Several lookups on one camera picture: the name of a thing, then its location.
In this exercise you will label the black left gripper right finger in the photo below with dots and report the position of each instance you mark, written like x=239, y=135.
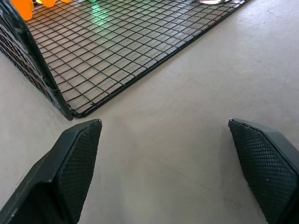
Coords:
x=268, y=168

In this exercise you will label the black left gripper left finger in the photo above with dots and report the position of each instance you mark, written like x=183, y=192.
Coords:
x=58, y=172

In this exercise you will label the orange plastic object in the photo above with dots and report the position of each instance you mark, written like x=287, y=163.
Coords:
x=23, y=9

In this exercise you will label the clear round glass object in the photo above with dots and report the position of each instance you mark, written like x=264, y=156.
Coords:
x=211, y=1

